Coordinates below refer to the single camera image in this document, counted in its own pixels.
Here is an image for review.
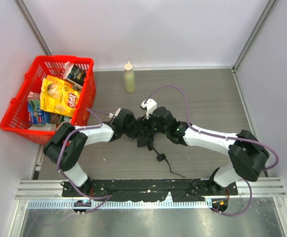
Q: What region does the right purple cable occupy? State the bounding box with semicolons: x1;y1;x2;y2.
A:
144;85;280;218

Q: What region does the yellow Lays chip bag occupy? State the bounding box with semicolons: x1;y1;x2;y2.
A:
40;75;81;117

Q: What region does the purple cable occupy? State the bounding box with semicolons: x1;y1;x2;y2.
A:
56;108;112;218
144;85;280;218

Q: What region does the pale green squeeze bottle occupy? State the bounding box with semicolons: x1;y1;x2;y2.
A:
123;61;136;93

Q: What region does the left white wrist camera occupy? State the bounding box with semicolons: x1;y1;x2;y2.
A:
108;108;122;119

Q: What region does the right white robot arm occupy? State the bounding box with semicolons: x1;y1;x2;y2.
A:
138;107;269;194

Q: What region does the blue snack package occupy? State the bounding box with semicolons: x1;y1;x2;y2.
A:
27;100;49;125

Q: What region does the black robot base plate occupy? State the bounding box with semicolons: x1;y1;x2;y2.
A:
61;179;238;202

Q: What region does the white plastic bag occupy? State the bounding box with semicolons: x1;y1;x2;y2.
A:
28;119;72;131

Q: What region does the black and white snack box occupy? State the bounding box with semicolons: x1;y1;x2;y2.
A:
63;64;86;89

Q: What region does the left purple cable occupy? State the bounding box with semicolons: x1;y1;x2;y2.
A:
56;108;112;218

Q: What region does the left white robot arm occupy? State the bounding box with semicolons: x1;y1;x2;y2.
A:
43;108;137;196

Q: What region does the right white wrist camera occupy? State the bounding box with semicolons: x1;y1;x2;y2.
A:
140;99;157;119

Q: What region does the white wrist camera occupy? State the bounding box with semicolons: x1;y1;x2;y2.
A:
108;108;122;119
140;99;157;119

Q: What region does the white slotted cable duct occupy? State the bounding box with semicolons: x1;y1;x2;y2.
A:
27;199;212;209

